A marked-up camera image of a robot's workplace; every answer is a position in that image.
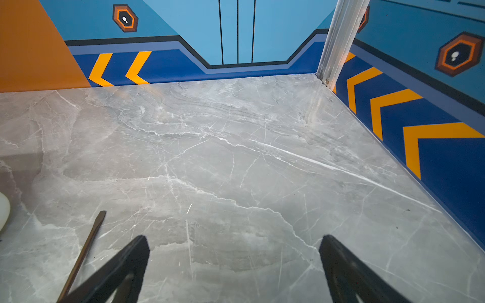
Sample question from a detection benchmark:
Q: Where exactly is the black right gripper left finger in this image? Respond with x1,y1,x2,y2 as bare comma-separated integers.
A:
61,235,150,302

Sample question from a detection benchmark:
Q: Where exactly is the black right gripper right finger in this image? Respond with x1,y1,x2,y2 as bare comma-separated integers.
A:
319,234,409,302

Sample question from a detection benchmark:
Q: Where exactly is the yellow black handled screwdriver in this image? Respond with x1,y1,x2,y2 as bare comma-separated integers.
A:
57,210,107,302

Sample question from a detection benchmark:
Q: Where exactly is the white plastic bin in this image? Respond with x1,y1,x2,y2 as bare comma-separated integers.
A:
0,193,11,230

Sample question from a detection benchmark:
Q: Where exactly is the aluminium corner post right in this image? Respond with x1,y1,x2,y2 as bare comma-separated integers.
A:
317,0,370,90

